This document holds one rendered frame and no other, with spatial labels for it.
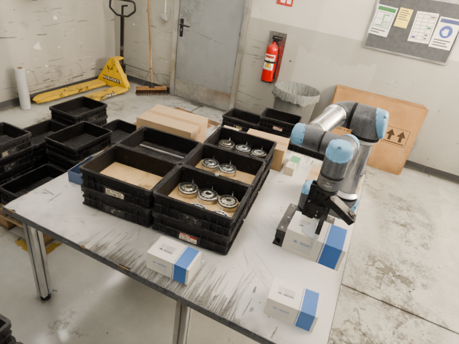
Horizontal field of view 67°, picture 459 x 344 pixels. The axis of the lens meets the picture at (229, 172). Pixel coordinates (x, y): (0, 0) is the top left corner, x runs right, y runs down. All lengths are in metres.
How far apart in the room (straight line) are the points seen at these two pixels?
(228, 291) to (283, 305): 0.25
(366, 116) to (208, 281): 0.94
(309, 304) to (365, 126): 0.74
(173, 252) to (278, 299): 0.47
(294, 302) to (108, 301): 1.29
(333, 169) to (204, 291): 0.76
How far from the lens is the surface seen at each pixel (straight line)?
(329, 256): 1.23
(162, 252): 1.53
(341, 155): 1.06
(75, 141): 3.01
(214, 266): 1.62
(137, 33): 5.74
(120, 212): 1.81
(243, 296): 1.53
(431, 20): 4.49
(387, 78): 4.58
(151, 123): 2.38
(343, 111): 1.49
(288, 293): 1.47
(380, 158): 4.56
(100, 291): 2.44
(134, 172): 1.95
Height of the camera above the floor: 1.87
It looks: 31 degrees down
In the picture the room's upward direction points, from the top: 10 degrees clockwise
